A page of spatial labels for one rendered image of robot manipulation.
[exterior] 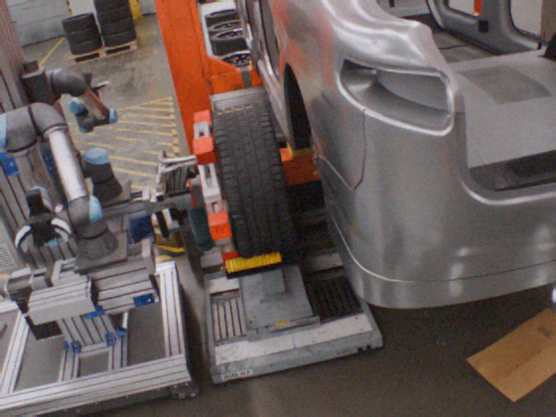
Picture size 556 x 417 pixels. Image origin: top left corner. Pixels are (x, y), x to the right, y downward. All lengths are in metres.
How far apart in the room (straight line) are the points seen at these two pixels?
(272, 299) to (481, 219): 1.43
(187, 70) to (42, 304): 1.28
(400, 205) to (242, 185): 0.78
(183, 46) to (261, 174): 0.88
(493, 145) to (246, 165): 1.03
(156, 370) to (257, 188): 0.97
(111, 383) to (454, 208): 1.69
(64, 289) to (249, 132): 0.97
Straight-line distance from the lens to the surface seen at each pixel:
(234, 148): 1.98
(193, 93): 2.61
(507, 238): 1.44
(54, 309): 2.13
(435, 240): 1.39
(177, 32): 2.54
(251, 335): 2.53
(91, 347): 2.64
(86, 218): 1.75
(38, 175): 1.96
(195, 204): 2.23
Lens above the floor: 1.89
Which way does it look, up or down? 31 degrees down
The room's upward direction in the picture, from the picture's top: 10 degrees counter-clockwise
